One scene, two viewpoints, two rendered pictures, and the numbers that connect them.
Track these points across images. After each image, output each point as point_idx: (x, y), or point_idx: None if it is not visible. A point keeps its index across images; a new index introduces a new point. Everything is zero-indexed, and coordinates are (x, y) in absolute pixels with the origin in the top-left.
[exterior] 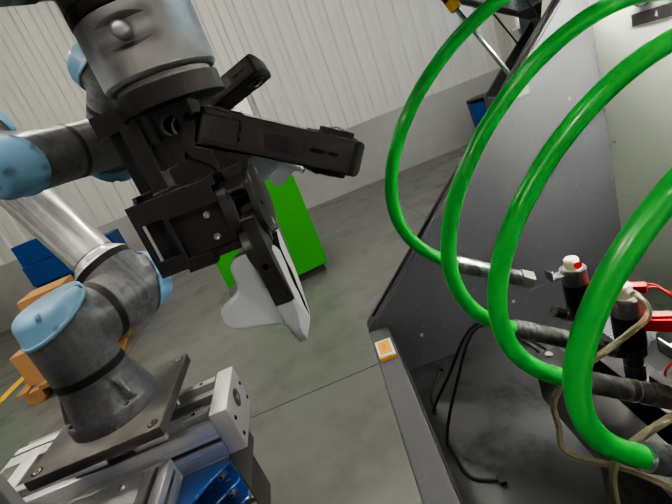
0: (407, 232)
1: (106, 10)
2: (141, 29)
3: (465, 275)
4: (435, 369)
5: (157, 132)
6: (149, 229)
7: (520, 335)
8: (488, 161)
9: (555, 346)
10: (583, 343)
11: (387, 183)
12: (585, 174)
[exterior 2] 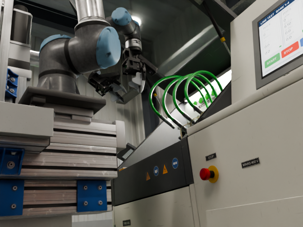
0: (152, 103)
1: (136, 39)
2: (138, 43)
3: None
4: None
5: (132, 53)
6: (128, 61)
7: (174, 120)
8: (159, 133)
9: None
10: (186, 84)
11: (150, 93)
12: None
